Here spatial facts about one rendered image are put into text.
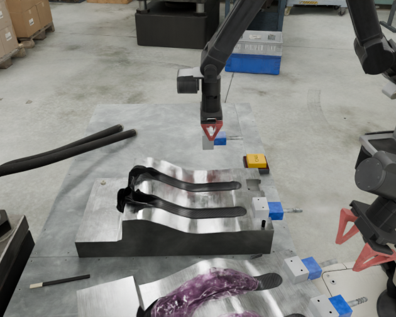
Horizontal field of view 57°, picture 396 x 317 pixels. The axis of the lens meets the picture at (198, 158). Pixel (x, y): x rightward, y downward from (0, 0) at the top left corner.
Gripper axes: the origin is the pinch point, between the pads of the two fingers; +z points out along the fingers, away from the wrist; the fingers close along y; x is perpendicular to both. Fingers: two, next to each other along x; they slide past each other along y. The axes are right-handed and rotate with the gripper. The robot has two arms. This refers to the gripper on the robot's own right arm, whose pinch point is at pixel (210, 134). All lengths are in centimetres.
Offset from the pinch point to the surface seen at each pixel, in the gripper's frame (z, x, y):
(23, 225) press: 17, -57, 21
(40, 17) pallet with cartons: 66, -212, -418
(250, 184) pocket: 8.2, 11.0, 15.8
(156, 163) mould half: 1.6, -16.7, 13.0
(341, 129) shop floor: 99, 116, -162
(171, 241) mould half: 9.2, -11.6, 36.3
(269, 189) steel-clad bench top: 15.4, 18.5, 9.6
